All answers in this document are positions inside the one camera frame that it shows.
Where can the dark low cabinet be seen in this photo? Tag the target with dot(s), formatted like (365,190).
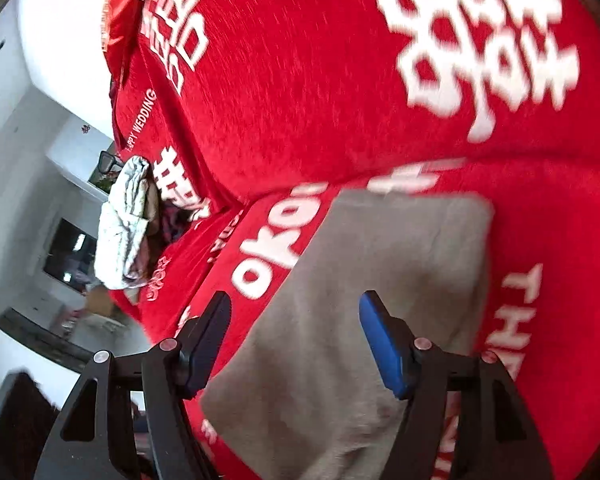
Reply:
(45,337)

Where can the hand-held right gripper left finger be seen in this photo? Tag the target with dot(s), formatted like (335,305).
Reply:
(205,350)

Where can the red printed blanket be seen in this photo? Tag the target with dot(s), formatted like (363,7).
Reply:
(330,85)

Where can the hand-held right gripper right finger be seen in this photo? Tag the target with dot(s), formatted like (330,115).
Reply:
(387,350)

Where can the dark wall screen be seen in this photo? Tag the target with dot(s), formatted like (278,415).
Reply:
(70,255)

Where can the black chair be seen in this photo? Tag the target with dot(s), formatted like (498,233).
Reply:
(107,162)

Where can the grey small garment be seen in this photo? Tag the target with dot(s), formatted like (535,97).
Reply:
(380,260)

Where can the pile of light clothes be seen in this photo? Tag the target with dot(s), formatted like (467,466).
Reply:
(125,220)

